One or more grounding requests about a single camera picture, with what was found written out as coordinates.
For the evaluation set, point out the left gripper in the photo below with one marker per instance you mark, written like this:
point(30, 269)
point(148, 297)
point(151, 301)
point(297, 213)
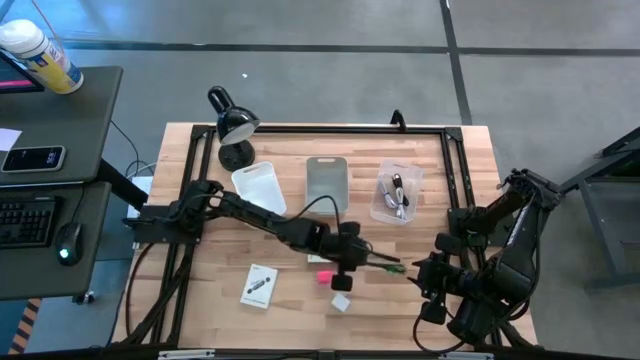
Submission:
point(335, 250)

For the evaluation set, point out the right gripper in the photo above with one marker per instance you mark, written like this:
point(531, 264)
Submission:
point(459, 285)

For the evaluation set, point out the small pink charger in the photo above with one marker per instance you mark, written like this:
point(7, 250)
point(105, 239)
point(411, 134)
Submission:
point(325, 277)

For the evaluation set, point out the white wall charger plug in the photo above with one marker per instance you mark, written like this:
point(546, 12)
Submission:
point(341, 302)

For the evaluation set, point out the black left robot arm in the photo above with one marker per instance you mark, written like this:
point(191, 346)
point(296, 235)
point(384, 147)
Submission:
point(250, 215)

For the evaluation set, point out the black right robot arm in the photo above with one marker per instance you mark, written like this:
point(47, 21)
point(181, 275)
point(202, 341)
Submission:
point(515, 260)

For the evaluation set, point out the grey plastic bin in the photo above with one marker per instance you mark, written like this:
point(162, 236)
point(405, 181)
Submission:
point(327, 185)

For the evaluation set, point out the clear plastic bin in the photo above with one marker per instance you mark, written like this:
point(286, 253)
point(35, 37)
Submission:
point(414, 174)

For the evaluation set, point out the white plastic bin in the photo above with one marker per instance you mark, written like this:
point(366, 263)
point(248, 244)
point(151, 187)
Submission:
point(257, 187)

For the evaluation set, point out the black clamp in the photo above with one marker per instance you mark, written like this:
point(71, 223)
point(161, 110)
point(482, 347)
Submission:
point(397, 120)

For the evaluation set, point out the grey metal stand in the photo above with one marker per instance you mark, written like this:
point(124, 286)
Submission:
point(600, 235)

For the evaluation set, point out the black desk lamp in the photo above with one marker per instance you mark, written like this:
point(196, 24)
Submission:
point(235, 125)

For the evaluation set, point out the white power strip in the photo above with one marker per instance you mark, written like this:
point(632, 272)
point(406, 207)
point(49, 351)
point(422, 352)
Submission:
point(142, 186)

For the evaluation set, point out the black computer mouse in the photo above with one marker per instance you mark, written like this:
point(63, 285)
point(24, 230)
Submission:
point(69, 245)

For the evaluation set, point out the black computer desk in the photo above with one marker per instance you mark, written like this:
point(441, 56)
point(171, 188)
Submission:
point(60, 115)

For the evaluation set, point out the black keyboard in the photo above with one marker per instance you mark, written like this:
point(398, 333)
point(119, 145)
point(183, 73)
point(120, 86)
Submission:
point(27, 222)

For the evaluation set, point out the black smartphone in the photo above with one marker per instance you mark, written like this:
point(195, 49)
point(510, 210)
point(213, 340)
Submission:
point(32, 159)

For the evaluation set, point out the white paper note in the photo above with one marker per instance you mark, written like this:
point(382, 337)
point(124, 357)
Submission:
point(7, 139)

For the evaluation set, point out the disinfectant wipes canister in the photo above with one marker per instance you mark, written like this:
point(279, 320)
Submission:
point(40, 57)

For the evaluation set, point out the computer monitor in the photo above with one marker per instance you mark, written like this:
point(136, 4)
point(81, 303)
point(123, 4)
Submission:
point(17, 75)

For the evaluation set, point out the silver metal bracket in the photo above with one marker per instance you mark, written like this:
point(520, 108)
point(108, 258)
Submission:
point(465, 356)
point(185, 354)

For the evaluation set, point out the black aluminium frame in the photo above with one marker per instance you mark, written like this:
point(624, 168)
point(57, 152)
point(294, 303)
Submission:
point(325, 129)

